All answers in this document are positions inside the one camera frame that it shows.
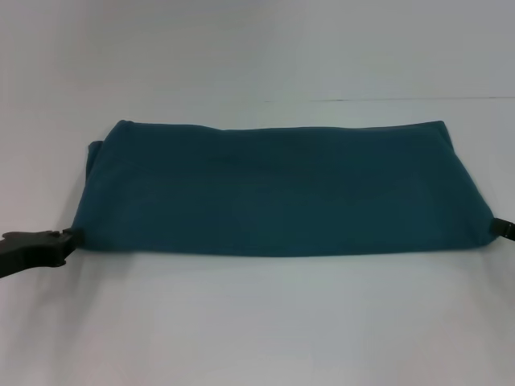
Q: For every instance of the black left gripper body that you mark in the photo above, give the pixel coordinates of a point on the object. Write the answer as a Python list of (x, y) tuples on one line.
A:
[(32, 249)]

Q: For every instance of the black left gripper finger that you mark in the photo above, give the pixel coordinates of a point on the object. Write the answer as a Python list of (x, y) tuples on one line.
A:
[(72, 239)]

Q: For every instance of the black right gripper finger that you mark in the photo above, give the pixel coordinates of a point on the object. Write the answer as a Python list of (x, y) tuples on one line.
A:
[(503, 229)]

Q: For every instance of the teal blue t-shirt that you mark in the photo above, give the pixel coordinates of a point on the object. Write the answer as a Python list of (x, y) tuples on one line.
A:
[(281, 193)]

